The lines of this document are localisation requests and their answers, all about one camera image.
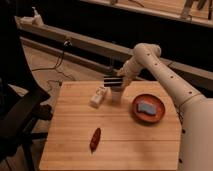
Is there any black floor cable left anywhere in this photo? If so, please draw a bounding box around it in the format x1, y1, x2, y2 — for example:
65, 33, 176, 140
31, 39, 76, 94

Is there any blue sponge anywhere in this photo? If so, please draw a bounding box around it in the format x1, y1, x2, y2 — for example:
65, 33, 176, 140
137, 102, 156, 115

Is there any red sausage toy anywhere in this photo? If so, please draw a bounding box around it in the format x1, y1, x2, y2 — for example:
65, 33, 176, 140
90, 128, 101, 151

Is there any black striped eraser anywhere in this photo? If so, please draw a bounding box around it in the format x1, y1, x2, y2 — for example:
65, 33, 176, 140
104, 77, 123, 87

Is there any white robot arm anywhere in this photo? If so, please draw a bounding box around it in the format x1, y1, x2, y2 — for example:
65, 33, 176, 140
117, 43, 213, 171

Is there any white ceramic cup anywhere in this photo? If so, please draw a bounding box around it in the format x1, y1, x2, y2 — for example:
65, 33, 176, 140
111, 87, 122, 102

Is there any white pump dispenser bottle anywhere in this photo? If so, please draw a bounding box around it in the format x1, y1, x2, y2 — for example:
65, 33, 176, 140
33, 7, 44, 26

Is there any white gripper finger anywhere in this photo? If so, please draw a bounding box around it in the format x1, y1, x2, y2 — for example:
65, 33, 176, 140
121, 77, 130, 89

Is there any black office chair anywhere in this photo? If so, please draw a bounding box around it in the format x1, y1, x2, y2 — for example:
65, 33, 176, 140
0, 0, 52, 171

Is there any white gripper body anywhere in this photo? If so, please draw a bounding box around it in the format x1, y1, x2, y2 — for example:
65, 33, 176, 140
117, 60, 140, 83

